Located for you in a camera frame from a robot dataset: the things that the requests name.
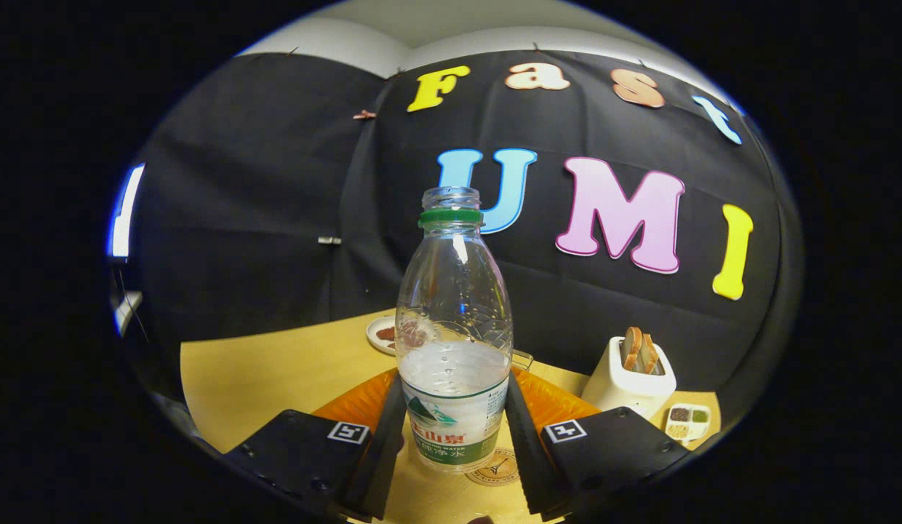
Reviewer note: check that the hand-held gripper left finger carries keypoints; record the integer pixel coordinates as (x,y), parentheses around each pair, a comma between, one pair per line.
(384,466)

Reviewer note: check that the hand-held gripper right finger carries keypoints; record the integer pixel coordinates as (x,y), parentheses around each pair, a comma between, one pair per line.
(527,466)

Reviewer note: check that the round wooden coaster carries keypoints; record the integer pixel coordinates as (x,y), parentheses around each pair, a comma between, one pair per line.
(498,471)

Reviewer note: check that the clear plastic juice bottle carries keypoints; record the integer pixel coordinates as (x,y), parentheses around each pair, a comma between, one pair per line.
(455,306)

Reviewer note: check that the small clear glass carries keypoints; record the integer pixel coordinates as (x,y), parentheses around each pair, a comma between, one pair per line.
(522,358)

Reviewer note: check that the white toaster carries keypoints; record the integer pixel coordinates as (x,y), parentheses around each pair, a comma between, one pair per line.
(625,393)

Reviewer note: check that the small white plate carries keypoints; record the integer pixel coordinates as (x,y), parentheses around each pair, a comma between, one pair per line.
(374,338)

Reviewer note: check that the red-brown food slices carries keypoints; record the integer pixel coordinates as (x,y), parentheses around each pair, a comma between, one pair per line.
(385,335)

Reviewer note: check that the wooden table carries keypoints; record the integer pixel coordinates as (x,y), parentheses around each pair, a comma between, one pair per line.
(262,378)

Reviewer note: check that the toasted bread slice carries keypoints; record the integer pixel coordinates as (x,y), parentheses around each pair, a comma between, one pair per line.
(650,355)
(631,349)

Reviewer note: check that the white divided condiment dish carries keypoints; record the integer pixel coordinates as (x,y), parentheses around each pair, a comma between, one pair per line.
(687,423)

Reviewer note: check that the black backdrop cloth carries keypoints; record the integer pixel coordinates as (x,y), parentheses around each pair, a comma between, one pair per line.
(276,218)

